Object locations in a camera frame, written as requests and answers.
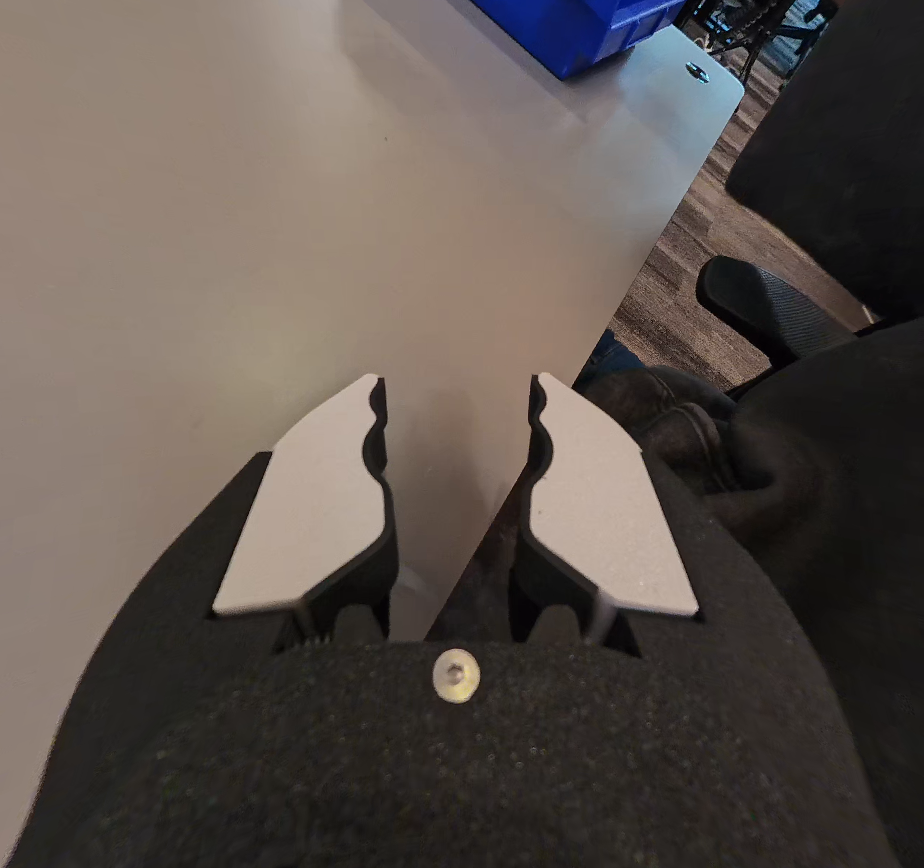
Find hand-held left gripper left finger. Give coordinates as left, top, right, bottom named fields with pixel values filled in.
left=211, top=373, right=401, bottom=648

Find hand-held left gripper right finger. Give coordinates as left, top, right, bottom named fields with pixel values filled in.
left=510, top=372, right=701, bottom=645

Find grey desk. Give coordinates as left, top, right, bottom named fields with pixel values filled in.
left=0, top=0, right=746, bottom=811

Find person's blue jeans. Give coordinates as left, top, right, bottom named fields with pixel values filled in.
left=574, top=328, right=648, bottom=389

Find person's dark sweatshirt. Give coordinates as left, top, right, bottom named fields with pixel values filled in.
left=426, top=0, right=924, bottom=868

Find black chair armrest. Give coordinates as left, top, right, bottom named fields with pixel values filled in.
left=696, top=256, right=861, bottom=372

